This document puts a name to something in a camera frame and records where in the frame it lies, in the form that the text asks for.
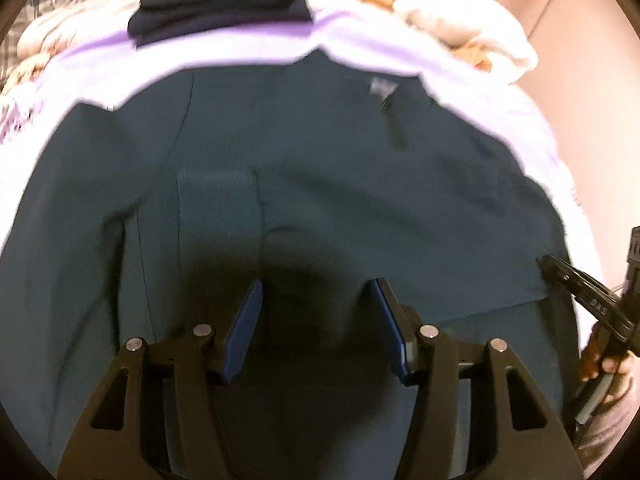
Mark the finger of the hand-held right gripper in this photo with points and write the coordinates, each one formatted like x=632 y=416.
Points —
x=575 y=285

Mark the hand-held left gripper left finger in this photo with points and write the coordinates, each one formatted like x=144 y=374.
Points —
x=245 y=330

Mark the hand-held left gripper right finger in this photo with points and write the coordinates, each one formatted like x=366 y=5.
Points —
x=387 y=320

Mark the dark large garment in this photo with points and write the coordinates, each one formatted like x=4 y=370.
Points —
x=300 y=185

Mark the person's right forearm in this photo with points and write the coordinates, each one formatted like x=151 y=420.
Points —
x=597 y=435

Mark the folded navy clothes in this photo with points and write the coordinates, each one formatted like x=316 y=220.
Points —
x=215 y=5

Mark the person's right hand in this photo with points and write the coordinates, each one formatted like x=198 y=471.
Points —
x=607 y=360

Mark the purple floral bedsheet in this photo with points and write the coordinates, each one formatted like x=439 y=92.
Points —
x=250 y=55

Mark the white plush toy orange feet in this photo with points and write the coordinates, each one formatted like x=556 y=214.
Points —
x=450 y=15

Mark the orange patterned blanket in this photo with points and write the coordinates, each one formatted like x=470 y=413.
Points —
x=25 y=72

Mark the pale pink pillow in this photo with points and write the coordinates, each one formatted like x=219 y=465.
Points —
x=75 y=25

